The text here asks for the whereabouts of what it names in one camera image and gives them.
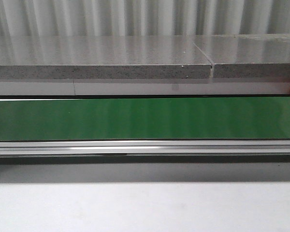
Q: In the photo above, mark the grey stone countertop slab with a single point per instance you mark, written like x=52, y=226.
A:
x=201, y=58

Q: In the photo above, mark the white pleated curtain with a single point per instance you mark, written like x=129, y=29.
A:
x=143, y=17

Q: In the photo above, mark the green conveyor belt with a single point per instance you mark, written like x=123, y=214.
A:
x=146, y=118

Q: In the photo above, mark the aluminium conveyor frame rail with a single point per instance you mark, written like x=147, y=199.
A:
x=145, y=151

